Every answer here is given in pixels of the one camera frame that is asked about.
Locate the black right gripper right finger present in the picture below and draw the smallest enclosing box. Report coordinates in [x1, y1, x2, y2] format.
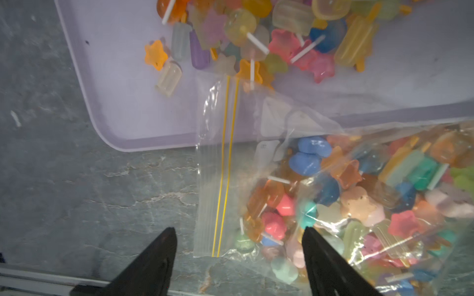
[302, 227, 381, 296]

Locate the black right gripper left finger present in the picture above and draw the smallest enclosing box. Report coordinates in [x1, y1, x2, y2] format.
[70, 227, 177, 296]

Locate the pile of loose candies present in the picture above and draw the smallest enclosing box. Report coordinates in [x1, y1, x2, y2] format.
[144, 1, 412, 96]

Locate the lilac plastic tray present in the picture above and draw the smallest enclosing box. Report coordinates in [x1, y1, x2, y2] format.
[56, 1, 474, 152]

